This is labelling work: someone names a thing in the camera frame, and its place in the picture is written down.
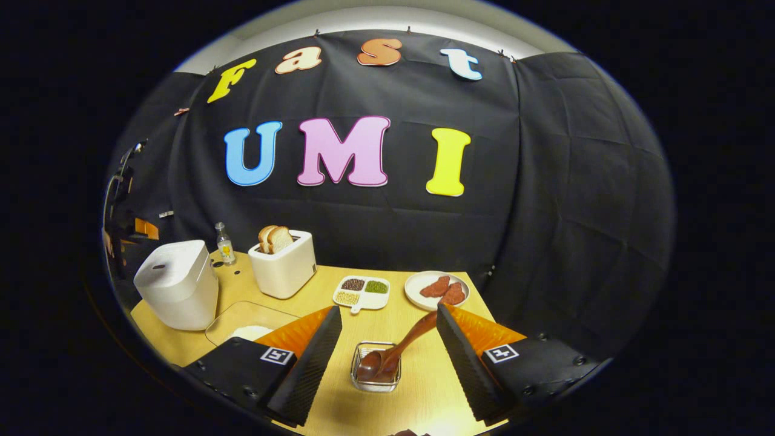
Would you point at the black tripod stand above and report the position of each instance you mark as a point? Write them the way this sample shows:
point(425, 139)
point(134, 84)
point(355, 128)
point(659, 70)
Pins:
point(124, 175)

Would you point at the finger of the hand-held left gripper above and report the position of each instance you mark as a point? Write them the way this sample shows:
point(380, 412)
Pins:
point(147, 229)

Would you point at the black backdrop cloth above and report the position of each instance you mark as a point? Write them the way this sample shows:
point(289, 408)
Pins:
point(545, 200)

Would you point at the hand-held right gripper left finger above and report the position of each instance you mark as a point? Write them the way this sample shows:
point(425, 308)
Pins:
point(306, 375)

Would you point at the toasted bread slice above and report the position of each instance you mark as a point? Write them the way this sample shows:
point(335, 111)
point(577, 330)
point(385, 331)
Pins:
point(265, 237)
point(281, 239)

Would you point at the clear chopstick holder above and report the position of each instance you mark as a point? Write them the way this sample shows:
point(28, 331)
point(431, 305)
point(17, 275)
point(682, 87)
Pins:
point(363, 386)

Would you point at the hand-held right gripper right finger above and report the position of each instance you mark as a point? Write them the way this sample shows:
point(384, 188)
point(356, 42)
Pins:
point(466, 369)

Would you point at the white rice cooker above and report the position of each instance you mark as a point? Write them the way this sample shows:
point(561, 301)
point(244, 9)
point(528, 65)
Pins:
point(178, 290)

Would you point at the white round plate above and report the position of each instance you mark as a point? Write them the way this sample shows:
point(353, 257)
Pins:
point(418, 284)

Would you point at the red meat slice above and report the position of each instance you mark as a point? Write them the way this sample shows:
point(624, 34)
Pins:
point(454, 294)
point(435, 287)

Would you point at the small glass bottle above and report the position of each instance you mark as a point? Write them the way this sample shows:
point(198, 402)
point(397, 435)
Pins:
point(226, 248)

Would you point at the clear lidded rice container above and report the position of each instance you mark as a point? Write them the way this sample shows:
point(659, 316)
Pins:
point(242, 315)

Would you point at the white toaster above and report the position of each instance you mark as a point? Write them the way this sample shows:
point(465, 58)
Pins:
point(284, 272)

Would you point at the white divided grain dish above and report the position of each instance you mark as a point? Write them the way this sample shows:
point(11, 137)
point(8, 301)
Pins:
point(361, 293)

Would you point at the brown wooden spoon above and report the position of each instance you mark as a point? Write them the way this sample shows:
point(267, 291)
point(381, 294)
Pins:
point(399, 348)

